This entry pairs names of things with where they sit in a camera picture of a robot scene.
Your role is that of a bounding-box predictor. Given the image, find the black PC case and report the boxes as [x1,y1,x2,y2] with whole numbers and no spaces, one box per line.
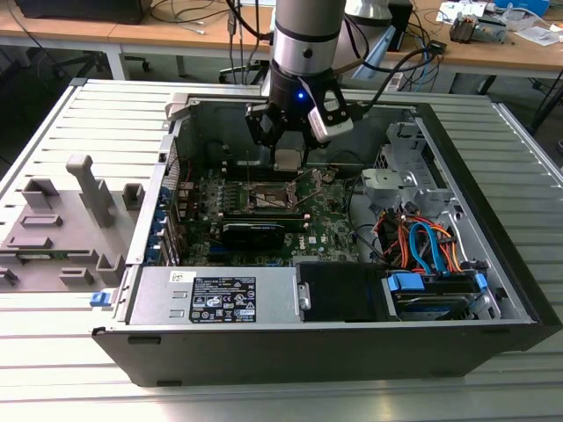
[90,90,563,389]

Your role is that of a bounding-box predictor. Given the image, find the black box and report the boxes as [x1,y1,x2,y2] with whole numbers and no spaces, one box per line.
[15,0,146,25]

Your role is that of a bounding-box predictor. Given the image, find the wooden desk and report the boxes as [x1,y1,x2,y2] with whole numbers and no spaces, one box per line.
[0,0,274,83]
[386,0,563,96]

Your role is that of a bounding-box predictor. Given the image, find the green RAM stick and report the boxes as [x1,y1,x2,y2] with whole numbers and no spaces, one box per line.
[222,218,310,233]

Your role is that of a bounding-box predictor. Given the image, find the black graphics card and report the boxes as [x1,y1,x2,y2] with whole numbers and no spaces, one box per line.
[218,221,287,253]

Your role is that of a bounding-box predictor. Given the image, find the blue box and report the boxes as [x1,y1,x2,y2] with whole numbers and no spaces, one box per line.
[492,0,552,13]

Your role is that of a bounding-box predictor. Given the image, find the black camera cable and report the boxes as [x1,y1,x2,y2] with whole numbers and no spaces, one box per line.
[349,41,441,120]

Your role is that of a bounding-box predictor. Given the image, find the silver power supply unit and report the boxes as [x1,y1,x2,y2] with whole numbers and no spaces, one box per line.
[126,266,305,327]

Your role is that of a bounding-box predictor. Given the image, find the silver CPU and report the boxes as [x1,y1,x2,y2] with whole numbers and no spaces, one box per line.
[273,149,304,171]

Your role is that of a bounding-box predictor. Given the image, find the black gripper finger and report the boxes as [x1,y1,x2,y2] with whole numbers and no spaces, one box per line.
[301,129,318,169]
[245,101,289,170]

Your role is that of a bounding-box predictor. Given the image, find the CPU socket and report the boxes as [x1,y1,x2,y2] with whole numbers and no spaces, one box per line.
[246,180,303,215]

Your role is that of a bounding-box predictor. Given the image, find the black chair base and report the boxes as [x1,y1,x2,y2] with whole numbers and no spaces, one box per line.
[218,61,270,87]
[51,48,153,81]

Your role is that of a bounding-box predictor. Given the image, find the black desktop device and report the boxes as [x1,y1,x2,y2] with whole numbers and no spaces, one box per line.
[389,0,415,53]

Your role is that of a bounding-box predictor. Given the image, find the blue wire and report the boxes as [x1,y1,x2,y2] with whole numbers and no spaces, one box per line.
[407,222,449,276]

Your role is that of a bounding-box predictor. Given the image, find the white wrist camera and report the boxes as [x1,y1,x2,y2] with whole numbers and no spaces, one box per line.
[306,90,355,144]

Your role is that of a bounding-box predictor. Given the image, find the grey metal box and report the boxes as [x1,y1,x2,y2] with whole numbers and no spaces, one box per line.
[477,16,508,45]

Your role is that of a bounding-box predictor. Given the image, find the CPU heat sink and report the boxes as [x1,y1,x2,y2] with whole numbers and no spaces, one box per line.
[448,11,479,44]

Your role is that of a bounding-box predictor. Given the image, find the pale blue teach pendant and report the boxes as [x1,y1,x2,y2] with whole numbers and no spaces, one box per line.
[351,24,398,81]

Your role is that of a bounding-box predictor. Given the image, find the red orange wire bundle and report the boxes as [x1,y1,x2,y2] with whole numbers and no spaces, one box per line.
[377,211,417,270]

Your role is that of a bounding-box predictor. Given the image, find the green motherboard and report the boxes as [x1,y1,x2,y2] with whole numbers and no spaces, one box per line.
[175,166,367,268]

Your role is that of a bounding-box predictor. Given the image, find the grey parts rack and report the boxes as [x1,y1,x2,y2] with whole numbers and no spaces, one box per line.
[0,153,147,295]

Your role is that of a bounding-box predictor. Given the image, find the thin black cable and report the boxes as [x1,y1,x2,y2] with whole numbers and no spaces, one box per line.
[348,175,384,265]
[328,149,370,171]

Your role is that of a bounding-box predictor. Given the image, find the white paper sheet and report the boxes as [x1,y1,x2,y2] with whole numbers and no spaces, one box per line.
[513,24,563,47]
[435,1,488,24]

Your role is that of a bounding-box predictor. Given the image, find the blue cable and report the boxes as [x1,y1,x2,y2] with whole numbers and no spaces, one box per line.
[418,37,436,84]

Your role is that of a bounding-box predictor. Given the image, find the silver metal drive cage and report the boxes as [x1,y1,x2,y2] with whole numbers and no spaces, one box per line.
[359,121,461,225]

